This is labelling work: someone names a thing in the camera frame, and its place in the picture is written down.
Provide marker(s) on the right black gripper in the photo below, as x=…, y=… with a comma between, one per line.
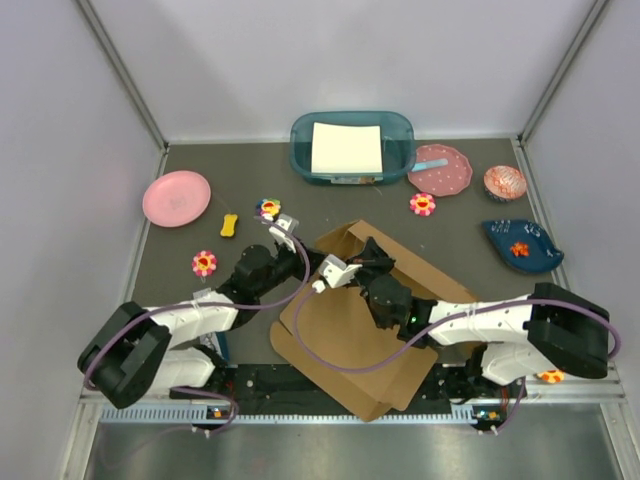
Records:
x=372, y=257

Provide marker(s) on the brown cardboard box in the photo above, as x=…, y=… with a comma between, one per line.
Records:
x=331, y=336

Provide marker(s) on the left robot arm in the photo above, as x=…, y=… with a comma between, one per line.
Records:
x=153, y=350

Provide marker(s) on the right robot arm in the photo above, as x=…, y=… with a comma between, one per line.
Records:
x=550, y=329

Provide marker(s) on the pink smiling flower toy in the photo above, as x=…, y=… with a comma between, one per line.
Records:
x=422, y=204

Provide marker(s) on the pink dotted plate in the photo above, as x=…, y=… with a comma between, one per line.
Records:
x=445, y=181

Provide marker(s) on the light blue marker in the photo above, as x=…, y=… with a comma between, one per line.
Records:
x=430, y=164

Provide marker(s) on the rainbow flower toy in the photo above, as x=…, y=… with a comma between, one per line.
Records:
x=268, y=208

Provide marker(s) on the white paper sheet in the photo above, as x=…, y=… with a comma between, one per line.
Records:
x=342, y=149

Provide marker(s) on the teal plastic bin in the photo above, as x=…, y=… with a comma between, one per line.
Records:
x=397, y=139

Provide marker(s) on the small orange toy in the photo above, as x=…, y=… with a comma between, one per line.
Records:
x=520, y=249

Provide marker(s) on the dark blue leaf dish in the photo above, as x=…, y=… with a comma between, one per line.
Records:
x=544, y=255

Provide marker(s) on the yellow bone toy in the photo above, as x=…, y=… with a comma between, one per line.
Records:
x=228, y=229

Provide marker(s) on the red patterned bowl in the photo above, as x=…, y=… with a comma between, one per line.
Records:
x=504, y=183

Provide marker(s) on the blue packaged item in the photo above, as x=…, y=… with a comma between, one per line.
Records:
x=216, y=341

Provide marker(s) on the orange flower toy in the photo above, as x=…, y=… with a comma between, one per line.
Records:
x=551, y=376

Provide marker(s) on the pink round plate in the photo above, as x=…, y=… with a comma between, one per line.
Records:
x=176, y=199

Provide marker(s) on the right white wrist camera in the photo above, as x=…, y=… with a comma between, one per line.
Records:
x=335, y=273

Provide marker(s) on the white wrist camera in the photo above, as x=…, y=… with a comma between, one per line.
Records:
x=335, y=273
x=282, y=230

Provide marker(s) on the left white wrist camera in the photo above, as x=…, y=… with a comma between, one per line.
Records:
x=282, y=230

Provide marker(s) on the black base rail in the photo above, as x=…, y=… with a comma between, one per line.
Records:
x=282, y=389

